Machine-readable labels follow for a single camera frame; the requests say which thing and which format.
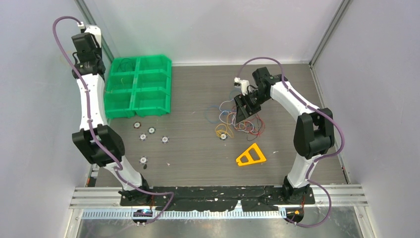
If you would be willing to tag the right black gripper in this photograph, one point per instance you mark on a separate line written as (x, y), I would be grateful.
(241, 113)

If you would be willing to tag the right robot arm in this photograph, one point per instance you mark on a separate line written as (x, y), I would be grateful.
(314, 133)

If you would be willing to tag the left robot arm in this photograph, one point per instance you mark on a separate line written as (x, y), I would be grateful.
(96, 140)

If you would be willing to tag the yellow triangular plastic piece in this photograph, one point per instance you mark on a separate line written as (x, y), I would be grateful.
(252, 155)

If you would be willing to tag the poker chip middle left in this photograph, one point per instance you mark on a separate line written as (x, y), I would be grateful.
(164, 139)

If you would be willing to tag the green compartment bin tray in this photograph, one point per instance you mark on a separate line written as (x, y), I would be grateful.
(138, 86)

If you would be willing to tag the poker chip far left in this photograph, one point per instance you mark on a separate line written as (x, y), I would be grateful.
(137, 125)

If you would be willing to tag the poker chip lower left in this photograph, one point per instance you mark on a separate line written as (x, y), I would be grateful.
(143, 160)

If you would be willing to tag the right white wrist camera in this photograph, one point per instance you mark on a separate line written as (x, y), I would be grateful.
(243, 85)

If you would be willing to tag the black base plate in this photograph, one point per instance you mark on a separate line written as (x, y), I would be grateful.
(214, 198)

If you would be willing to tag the aluminium front rail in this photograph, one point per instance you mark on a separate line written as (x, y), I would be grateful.
(106, 203)

